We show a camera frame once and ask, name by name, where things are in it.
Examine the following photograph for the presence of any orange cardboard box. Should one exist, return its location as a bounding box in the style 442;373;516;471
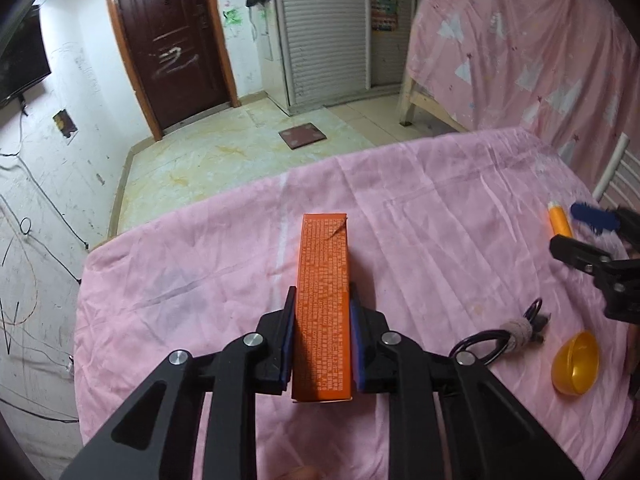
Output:
291;213;355;404

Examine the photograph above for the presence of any orange tube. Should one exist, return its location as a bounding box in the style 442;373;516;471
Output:
546;201;574;238

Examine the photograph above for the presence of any brown floor mat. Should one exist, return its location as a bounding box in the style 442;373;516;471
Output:
278;122;327;150

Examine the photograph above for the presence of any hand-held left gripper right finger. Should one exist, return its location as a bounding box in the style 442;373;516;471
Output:
349;282;583;480

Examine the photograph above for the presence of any dark brown door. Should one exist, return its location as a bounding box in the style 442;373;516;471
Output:
102;0;238;142

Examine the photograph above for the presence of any broken wall socket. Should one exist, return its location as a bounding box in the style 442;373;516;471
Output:
52;109;79;139

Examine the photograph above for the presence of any yellow plastic half shell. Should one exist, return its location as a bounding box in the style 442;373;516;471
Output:
551;330;600;397

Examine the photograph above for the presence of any pink table cloth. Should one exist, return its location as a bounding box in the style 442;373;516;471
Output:
74;126;636;480

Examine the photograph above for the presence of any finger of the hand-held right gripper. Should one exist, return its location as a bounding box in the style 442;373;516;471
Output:
549;235;615;275
570;201;640;237

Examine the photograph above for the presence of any wooden bunk bed frame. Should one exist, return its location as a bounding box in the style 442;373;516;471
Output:
397;77;471;133

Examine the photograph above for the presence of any black wall cable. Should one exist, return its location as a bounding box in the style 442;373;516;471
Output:
0;95;91;423

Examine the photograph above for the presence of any pink printed curtain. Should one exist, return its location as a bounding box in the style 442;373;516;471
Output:
402;0;640;196

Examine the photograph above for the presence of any white metal chair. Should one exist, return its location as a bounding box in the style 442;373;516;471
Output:
592;132;640;208

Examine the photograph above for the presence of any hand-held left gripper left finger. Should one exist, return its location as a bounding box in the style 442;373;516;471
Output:
59;285;298;480

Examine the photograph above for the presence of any black cable coil with twine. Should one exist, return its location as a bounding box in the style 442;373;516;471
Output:
448;298;553;363

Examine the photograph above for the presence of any white shutter wardrobe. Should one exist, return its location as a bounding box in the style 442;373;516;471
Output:
260;0;426;116

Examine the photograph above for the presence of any black wall television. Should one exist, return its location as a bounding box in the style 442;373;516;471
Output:
0;5;52;108

